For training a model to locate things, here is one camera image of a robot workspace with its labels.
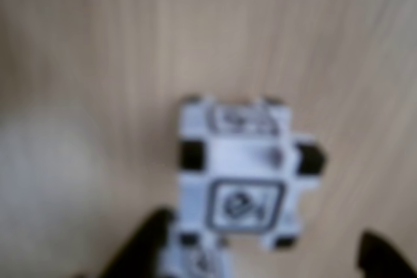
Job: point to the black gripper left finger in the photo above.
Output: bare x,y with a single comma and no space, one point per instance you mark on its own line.
143,245

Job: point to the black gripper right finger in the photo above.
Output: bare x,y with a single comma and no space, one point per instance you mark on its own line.
387,261

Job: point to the white cube with crossed symbol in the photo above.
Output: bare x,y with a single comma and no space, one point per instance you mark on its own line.
195,265

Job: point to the white cube with box symbol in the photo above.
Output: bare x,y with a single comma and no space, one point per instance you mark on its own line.
241,161

